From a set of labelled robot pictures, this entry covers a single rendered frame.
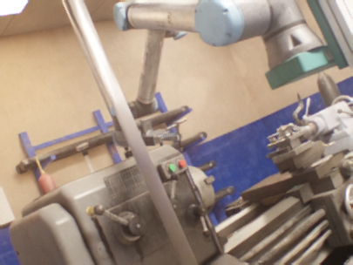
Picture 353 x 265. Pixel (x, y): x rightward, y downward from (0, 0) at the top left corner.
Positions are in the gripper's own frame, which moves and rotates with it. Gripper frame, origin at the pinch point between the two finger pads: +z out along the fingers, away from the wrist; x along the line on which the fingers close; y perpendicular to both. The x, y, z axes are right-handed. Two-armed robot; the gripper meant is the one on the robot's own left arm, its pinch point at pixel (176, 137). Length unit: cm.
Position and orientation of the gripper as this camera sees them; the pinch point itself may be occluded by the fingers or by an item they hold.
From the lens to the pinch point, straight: 213.2
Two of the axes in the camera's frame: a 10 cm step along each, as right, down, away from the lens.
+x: -4.7, 2.6, -8.5
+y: 1.4, 9.7, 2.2
